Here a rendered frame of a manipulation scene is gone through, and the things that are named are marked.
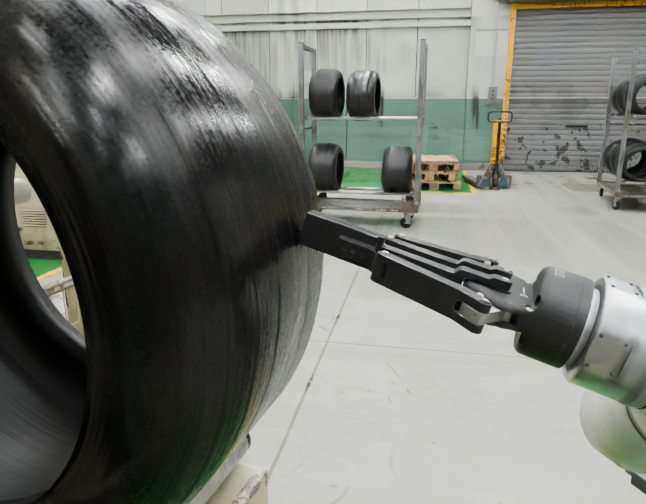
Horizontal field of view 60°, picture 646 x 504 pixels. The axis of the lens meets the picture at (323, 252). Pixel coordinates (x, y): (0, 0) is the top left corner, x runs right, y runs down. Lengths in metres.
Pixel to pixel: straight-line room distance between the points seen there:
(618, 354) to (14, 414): 0.69
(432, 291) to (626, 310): 0.14
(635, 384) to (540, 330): 0.07
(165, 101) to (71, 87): 0.06
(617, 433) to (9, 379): 0.72
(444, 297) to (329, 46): 11.55
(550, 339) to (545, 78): 11.47
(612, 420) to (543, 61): 11.39
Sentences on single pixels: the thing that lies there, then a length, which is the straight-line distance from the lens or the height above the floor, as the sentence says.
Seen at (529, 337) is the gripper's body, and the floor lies 1.15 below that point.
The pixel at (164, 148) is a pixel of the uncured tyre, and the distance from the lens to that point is 0.38.
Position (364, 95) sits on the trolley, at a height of 1.39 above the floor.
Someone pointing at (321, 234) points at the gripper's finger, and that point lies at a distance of 0.48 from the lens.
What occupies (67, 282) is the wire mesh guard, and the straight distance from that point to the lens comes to 1.14.
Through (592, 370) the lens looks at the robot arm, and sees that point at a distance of 0.45.
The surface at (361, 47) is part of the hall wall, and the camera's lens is 11.83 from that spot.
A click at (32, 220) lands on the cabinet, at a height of 0.34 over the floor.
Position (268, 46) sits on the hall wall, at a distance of 12.22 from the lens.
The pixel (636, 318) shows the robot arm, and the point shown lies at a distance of 0.45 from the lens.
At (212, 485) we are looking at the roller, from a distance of 0.69.
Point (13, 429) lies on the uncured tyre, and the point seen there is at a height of 0.93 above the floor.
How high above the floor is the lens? 1.32
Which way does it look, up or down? 15 degrees down
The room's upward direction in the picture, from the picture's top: straight up
